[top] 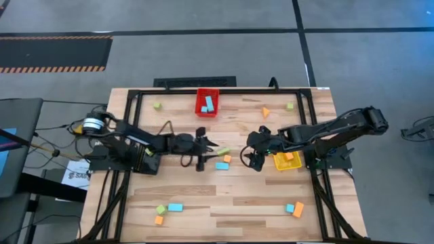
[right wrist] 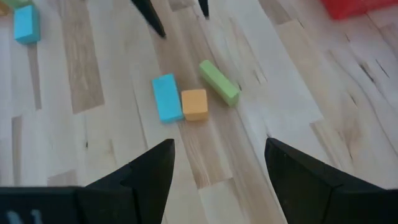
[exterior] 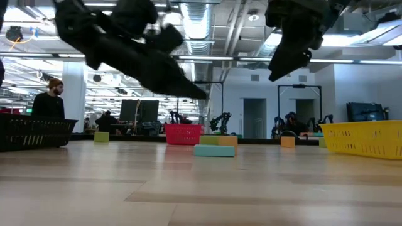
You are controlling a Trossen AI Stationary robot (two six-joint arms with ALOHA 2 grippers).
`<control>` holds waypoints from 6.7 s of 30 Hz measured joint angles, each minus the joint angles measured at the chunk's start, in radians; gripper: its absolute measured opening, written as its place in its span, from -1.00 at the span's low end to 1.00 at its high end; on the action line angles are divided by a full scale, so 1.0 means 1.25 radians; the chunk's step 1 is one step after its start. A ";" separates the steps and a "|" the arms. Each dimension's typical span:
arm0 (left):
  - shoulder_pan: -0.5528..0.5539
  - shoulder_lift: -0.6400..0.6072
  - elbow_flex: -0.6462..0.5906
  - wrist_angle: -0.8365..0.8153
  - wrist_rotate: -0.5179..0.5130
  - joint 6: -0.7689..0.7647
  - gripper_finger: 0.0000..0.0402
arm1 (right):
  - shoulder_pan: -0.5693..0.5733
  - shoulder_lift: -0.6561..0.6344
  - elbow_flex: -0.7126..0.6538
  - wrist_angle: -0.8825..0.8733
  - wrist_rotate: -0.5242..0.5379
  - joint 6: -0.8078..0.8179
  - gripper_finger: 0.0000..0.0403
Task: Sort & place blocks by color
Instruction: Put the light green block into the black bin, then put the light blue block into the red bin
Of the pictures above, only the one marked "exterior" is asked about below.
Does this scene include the yellow plastic basket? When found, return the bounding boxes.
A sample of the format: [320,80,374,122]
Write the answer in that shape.
[319,120,402,161]

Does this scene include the orange foam block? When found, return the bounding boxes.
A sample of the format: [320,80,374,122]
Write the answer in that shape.
[280,136,296,149]
[218,135,239,156]

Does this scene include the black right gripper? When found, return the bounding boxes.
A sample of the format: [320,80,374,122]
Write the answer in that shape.
[265,0,324,82]

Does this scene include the blue foam block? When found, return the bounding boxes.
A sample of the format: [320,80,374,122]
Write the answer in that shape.
[193,144,236,158]

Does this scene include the long ceiling light strip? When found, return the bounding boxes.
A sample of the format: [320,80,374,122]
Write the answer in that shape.
[0,52,402,65]

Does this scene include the white building column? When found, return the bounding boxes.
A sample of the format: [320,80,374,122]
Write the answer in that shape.
[62,61,88,133]

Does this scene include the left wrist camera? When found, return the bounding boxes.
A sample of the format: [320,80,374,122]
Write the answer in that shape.
[108,0,160,36]

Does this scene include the black gantry frame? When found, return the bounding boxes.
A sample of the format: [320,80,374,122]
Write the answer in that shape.
[193,80,225,126]
[276,83,323,125]

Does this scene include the black ceiling device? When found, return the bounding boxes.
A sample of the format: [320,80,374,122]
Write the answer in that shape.
[5,26,24,43]

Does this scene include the silver ceiling air duct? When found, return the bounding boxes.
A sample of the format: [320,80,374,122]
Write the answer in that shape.
[178,2,218,120]

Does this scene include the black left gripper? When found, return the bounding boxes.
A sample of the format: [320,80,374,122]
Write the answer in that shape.
[89,24,209,100]

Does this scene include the grey door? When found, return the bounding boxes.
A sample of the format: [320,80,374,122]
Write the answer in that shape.
[243,98,268,139]
[295,99,315,125]

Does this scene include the black aluminium table frame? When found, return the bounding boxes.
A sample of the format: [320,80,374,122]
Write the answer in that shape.
[69,133,320,146]

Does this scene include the black computer monitor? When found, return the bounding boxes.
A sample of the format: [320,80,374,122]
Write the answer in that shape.
[139,100,160,123]
[119,99,141,123]

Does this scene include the black wall screen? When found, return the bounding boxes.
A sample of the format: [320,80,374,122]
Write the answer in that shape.
[346,102,386,123]

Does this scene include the red plastic basket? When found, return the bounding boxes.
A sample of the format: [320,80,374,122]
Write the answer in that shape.
[164,124,204,146]

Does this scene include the bright ceiling light panel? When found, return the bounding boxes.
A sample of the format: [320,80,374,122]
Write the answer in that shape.
[320,18,402,48]

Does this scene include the person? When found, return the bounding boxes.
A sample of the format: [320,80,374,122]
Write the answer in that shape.
[95,110,119,133]
[284,112,309,136]
[31,78,66,121]

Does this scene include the black plastic basket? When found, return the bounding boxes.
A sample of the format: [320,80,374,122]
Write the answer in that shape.
[0,112,79,153]

